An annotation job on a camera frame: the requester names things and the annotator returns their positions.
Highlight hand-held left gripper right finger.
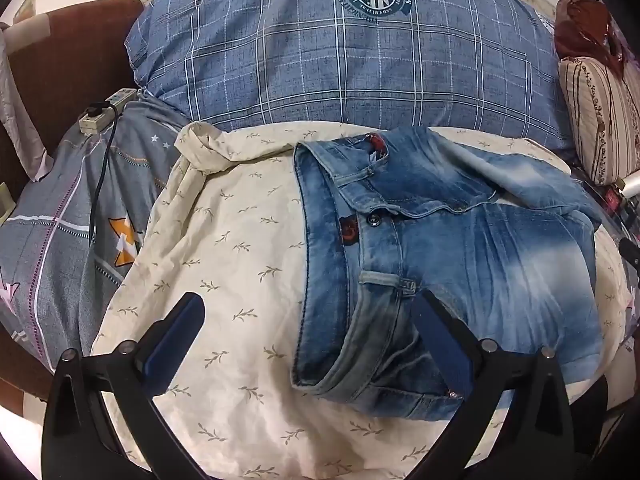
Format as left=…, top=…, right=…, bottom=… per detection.
left=409, top=290, right=597, bottom=480

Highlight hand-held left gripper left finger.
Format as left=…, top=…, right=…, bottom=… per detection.
left=41, top=291, right=206, bottom=480

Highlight blue denim pants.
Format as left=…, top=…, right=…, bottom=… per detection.
left=292, top=127, right=606, bottom=422

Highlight cream leaf-print bed sheet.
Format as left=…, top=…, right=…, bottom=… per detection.
left=90, top=122, right=640, bottom=480

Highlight grey star-print quilt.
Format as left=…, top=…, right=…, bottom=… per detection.
left=0, top=95, right=191, bottom=376

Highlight red box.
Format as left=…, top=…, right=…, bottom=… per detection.
left=602, top=186, right=637, bottom=227

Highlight white power strip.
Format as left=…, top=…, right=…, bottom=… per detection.
left=79, top=87, right=138, bottom=136

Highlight cream striped floral pillow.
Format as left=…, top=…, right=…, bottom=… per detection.
left=557, top=55, right=640, bottom=187

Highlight brown headboard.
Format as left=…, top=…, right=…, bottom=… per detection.
left=0, top=0, right=146, bottom=196

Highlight pink cloth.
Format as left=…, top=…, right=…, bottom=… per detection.
left=0, top=25, right=51, bottom=182

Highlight blue plaid pillow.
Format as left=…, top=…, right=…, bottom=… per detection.
left=124, top=0, right=577, bottom=161

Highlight red plastic bag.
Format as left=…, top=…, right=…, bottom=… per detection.
left=555, top=0, right=627, bottom=70

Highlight black power cable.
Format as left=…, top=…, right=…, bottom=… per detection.
left=87, top=102, right=121, bottom=248

